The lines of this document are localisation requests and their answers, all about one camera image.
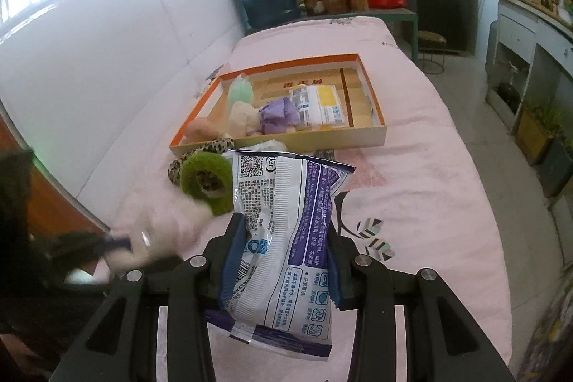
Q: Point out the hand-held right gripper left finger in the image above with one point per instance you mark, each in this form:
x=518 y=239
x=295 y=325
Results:
x=232 y=256

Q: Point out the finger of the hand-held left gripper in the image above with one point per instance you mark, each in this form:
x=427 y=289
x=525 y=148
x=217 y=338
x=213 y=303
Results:
x=89 y=245

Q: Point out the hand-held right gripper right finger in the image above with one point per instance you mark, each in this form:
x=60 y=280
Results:
x=336 y=274

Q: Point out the white purple snack bag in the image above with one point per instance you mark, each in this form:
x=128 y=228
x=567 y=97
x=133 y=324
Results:
x=277 y=230

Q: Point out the green fluffy scrunchie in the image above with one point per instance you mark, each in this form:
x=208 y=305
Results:
x=192 y=176

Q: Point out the leopard print scrunchie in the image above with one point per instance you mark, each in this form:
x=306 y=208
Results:
x=215 y=147

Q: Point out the white and green tissue pack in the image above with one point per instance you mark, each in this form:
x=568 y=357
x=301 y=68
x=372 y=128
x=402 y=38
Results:
x=268 y=146

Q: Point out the peach plush toy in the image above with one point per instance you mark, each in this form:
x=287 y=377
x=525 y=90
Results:
x=200 y=130

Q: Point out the plush doll with purple dress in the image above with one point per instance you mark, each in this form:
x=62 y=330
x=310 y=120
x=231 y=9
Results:
x=268 y=115

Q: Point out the mint green soft toy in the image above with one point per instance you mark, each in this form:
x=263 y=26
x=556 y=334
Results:
x=241 y=91

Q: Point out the orange-rimmed cardboard box tray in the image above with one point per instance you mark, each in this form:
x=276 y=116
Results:
x=358 y=109

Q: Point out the white and yellow packet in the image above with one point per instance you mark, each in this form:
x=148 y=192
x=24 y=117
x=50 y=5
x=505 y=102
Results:
x=320 y=104

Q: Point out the brown wooden door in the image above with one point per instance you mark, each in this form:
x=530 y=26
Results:
x=49 y=194

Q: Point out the wooden planter box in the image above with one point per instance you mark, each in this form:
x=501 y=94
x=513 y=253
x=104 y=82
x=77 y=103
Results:
x=535 y=136

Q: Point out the dark planter box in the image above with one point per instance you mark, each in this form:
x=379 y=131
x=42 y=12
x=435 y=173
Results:
x=557 y=167

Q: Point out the round metal stool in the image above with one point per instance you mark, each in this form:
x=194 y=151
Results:
x=432 y=39

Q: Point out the grey kitchen counter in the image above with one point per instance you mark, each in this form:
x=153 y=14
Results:
x=519 y=28

